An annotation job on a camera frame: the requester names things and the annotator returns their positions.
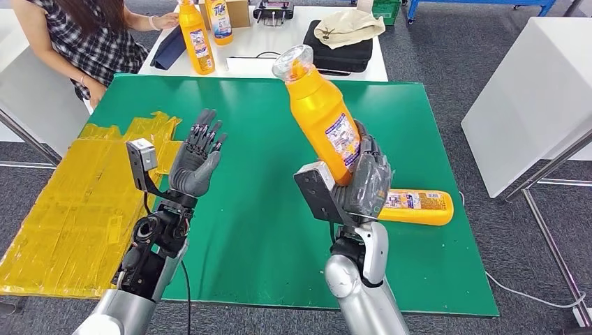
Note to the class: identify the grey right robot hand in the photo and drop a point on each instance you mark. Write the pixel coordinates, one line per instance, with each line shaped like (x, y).
(370, 185)

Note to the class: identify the person's right hand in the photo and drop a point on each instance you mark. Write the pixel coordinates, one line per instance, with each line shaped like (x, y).
(96, 94)

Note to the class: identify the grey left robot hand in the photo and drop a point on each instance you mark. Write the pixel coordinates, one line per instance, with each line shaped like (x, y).
(194, 171)

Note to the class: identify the person's left hand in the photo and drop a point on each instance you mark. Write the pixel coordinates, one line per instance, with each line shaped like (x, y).
(165, 21)

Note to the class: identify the orange detergent bottle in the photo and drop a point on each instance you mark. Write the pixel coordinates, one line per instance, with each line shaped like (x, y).
(196, 46)
(314, 111)
(219, 23)
(425, 212)

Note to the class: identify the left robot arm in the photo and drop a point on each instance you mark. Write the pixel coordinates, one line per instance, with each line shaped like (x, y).
(148, 259)

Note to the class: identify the tablet in blue case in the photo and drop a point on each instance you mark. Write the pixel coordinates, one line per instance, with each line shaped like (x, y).
(169, 51)

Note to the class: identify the person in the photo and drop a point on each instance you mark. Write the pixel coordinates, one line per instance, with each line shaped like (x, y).
(92, 41)

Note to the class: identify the green table board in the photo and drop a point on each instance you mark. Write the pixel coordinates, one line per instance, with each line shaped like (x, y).
(416, 138)

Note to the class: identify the white desk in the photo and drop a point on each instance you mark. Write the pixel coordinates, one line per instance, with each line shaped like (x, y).
(27, 92)

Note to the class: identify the brown cardboard box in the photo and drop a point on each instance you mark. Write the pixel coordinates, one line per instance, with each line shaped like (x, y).
(241, 13)

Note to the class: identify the grey metal desk leg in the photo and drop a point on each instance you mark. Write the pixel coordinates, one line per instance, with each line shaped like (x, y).
(27, 135)

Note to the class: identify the white flat box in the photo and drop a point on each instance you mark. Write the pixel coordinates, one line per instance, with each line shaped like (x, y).
(249, 67)

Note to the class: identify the black controller device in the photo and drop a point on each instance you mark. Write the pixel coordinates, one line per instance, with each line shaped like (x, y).
(273, 10)

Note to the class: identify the yellow taped cardboard sheet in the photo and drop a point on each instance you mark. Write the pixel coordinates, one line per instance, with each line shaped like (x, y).
(69, 208)

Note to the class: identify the black carrying case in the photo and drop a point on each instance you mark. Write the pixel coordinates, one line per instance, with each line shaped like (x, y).
(342, 60)

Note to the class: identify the beige cloth bag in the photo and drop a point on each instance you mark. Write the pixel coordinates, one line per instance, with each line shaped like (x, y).
(350, 28)

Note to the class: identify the green plastic crate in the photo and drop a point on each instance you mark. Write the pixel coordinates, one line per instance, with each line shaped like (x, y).
(386, 12)

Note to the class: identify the white side table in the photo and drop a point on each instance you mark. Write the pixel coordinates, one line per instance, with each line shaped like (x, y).
(532, 92)

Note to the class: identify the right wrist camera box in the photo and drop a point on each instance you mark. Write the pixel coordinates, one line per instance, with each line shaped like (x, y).
(319, 194)

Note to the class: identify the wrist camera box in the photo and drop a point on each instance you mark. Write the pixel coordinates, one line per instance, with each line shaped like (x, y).
(319, 194)
(141, 155)

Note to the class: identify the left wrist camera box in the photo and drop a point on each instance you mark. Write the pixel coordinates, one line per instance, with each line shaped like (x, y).
(141, 155)

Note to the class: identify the grey metal table frame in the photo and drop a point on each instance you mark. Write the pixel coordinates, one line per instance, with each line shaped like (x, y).
(552, 255)

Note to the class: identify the blue metal rack frame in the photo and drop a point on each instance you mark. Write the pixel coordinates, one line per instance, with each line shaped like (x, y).
(481, 2)

